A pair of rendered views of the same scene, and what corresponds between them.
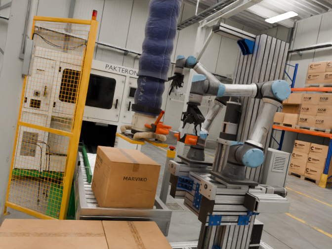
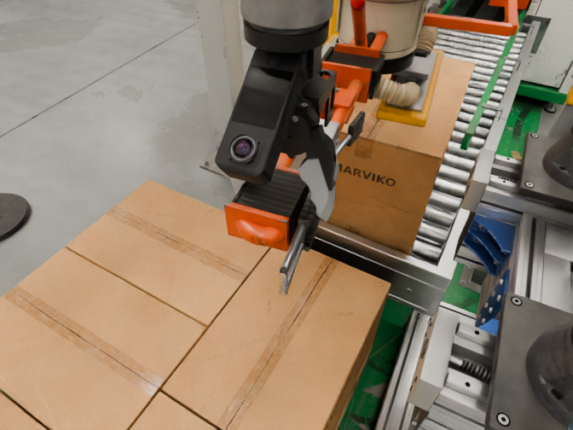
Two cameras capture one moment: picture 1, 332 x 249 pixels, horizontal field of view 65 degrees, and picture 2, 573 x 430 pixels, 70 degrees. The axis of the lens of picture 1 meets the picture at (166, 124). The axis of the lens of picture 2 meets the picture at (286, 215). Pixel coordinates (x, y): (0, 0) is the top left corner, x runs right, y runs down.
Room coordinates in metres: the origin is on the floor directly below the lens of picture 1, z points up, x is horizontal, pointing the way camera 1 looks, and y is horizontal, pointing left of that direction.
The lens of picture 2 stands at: (1.23, -0.40, 1.58)
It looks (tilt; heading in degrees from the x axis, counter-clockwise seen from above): 45 degrees down; 51
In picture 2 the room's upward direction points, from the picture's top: straight up
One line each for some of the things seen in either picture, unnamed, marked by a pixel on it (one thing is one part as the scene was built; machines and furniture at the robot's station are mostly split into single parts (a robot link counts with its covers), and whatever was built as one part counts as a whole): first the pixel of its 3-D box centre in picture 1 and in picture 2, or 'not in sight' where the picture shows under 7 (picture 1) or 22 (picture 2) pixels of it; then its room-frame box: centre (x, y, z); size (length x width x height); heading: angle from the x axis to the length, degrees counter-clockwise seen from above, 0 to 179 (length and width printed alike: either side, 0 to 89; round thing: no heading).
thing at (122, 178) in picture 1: (122, 177); (385, 141); (2.25, 0.29, 0.75); 0.60 x 0.40 x 0.40; 25
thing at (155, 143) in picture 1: (152, 139); (414, 74); (2.01, 0.08, 1.15); 0.34 x 0.10 x 0.05; 30
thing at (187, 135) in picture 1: (187, 138); (269, 204); (1.43, -0.13, 1.25); 0.08 x 0.07 x 0.05; 30
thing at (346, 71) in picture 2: (159, 129); (350, 72); (1.74, 0.04, 1.25); 0.10 x 0.08 x 0.06; 120
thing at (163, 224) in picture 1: (126, 226); (338, 258); (1.93, 0.16, 0.48); 0.70 x 0.03 x 0.15; 111
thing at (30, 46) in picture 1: (29, 58); not in sight; (2.30, 1.28, 1.62); 0.20 x 0.05 x 0.30; 21
